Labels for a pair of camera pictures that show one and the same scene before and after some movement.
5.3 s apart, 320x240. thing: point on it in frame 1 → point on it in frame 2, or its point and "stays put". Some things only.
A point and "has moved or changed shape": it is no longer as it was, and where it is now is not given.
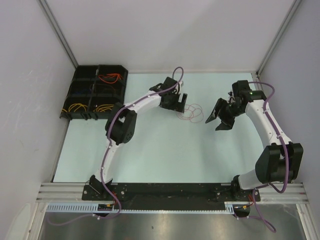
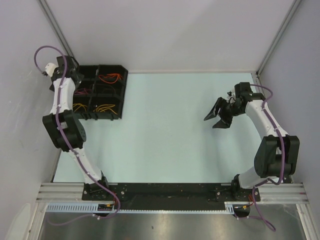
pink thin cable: [193, 112] has moved or changed shape
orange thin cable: [73, 105] stays put
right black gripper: [227, 123] stays put
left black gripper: [177, 106] → [80, 78]
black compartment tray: [94, 91] stays put
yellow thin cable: [102, 108] stays put
